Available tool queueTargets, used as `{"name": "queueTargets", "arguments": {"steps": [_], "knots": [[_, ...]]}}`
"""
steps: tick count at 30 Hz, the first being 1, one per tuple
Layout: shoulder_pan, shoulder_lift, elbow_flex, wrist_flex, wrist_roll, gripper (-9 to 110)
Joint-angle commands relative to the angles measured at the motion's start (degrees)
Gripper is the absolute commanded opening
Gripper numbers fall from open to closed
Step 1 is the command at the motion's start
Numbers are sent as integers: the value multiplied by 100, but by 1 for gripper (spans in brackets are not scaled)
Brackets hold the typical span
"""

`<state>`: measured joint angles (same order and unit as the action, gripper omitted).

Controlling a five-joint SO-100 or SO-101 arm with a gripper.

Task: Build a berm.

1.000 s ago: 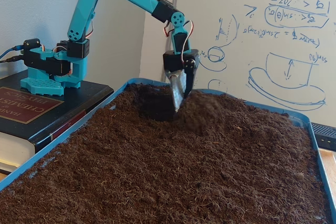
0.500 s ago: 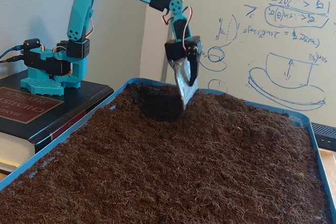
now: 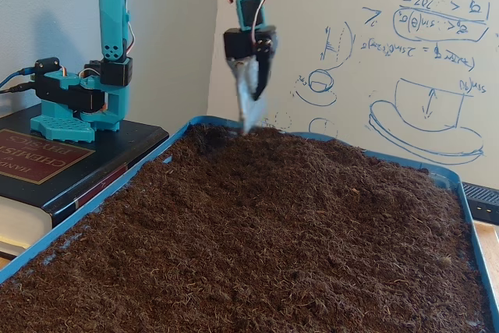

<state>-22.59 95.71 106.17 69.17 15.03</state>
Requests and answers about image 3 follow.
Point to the black chemistry physics handbook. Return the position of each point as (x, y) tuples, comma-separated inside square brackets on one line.
[(109, 153)]

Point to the blue plastic tray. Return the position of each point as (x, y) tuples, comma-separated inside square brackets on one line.
[(448, 179)]

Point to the black device with perforated top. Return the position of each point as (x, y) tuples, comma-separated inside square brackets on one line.
[(485, 208)]

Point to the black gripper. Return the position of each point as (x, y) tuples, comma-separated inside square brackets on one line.
[(237, 45)]

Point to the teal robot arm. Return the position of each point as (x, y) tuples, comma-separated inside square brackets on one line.
[(113, 9)]

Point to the brown fibrous soil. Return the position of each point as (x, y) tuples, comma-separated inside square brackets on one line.
[(273, 231)]

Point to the whiteboard with blue drawings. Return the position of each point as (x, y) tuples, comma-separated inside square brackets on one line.
[(390, 75)]

